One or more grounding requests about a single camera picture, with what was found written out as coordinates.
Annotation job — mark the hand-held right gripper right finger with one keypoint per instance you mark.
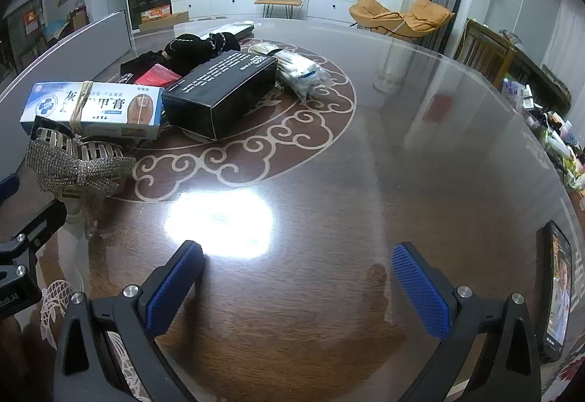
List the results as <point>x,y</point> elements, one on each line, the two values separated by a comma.
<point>420,292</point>

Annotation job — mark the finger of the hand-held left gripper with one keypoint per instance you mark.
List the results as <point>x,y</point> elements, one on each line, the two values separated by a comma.
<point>7,188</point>
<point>39,224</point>

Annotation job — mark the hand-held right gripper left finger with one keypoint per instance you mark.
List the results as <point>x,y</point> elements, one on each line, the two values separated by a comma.
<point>176,288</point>

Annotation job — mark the rhinestone bow hair claw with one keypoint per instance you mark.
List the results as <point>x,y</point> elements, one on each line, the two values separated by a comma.
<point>77,169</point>

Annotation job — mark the red foil snack packet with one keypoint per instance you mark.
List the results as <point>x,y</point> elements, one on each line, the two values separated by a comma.
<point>156,76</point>

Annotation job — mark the tan rubber band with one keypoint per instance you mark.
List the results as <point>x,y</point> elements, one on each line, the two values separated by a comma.
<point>80,107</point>

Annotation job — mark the black smartphone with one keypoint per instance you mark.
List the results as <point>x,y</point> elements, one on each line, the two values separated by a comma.
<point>555,292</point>

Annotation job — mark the blue white medicine box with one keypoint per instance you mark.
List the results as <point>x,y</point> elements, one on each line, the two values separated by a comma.
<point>114,106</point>

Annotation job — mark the red door decoration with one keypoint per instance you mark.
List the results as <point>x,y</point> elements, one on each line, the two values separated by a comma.
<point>29,21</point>

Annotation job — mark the floral printed cloth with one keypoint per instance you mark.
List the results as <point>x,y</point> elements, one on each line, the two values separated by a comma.
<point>571,379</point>

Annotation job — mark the black cloth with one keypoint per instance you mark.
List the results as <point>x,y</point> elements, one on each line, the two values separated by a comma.
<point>137,62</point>

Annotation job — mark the clear water bottle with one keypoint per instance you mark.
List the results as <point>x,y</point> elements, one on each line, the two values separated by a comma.
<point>80,3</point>

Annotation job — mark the black cardboard box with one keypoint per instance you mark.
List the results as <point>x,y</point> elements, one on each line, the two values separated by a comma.
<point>219,87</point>

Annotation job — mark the clutter of bottles and toiletries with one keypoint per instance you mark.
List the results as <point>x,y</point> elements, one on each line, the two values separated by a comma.
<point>548,123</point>

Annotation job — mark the black fluffy hair accessory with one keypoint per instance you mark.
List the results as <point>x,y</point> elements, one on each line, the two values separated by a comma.
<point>185,50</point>

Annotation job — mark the colourful printed carton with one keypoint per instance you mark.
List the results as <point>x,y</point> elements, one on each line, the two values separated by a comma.
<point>156,12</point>

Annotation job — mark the brown cardboard box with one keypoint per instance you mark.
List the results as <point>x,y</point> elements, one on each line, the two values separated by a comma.
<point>167,20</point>

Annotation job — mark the white gloves bundle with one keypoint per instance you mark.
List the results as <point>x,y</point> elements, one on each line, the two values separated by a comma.
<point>297,69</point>

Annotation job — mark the wooden dining chair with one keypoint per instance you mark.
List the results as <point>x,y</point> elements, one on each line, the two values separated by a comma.
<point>484,48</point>

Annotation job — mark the silver flat packet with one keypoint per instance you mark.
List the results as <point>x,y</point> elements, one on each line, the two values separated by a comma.
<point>237,30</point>

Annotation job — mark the orange lounge chair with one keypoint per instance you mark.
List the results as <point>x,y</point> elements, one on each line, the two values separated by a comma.
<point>372,11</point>
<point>427,13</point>

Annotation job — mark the white television cabinet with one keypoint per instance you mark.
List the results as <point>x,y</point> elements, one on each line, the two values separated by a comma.
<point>237,2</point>

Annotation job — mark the wooden bench with metal legs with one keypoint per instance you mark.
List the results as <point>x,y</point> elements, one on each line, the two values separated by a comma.
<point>278,1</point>

